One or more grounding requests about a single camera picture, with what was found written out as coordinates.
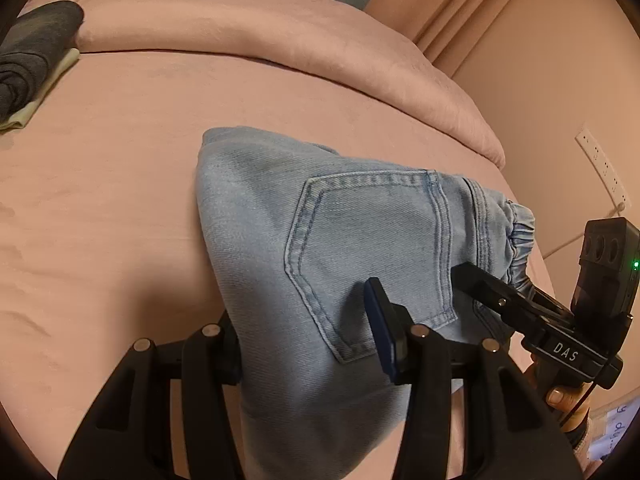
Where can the dark grey folded garment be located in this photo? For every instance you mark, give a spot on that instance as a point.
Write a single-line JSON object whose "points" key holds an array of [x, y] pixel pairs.
{"points": [[30, 55]]}

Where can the pink duvet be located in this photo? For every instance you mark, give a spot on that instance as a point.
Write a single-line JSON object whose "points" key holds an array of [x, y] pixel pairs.
{"points": [[280, 45]]}

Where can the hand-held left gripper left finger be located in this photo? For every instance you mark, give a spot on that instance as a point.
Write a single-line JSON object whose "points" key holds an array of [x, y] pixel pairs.
{"points": [[220, 355]]}

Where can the cream folded cloth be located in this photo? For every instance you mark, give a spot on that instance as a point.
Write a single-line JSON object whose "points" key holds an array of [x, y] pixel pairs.
{"points": [[50, 80]]}

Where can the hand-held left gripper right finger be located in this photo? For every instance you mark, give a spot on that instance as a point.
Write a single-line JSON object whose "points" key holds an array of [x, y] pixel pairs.
{"points": [[379, 330]]}

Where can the white wall power strip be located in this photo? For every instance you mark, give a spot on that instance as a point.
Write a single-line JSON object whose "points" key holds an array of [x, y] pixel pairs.
{"points": [[602, 165]]}

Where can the pink curtain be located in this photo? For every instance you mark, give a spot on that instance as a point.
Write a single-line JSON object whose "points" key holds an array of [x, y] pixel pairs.
{"points": [[450, 10]]}

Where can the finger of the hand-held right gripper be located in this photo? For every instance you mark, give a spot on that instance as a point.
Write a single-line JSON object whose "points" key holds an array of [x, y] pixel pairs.
{"points": [[500, 297]]}

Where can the light blue denim pants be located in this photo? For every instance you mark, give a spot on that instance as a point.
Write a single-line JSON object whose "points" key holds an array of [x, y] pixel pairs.
{"points": [[320, 270]]}

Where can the person's right hand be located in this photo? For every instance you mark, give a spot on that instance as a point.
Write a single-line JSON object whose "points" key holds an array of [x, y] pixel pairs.
{"points": [[562, 396]]}

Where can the bed with pink sheet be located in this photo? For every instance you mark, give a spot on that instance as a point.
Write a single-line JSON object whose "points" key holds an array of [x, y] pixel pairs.
{"points": [[115, 170]]}

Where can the person's right forearm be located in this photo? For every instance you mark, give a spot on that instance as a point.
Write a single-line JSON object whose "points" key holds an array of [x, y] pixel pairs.
{"points": [[582, 427]]}

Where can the white paper with handwriting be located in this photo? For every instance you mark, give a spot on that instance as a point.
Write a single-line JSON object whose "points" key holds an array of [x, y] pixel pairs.
{"points": [[617, 430]]}

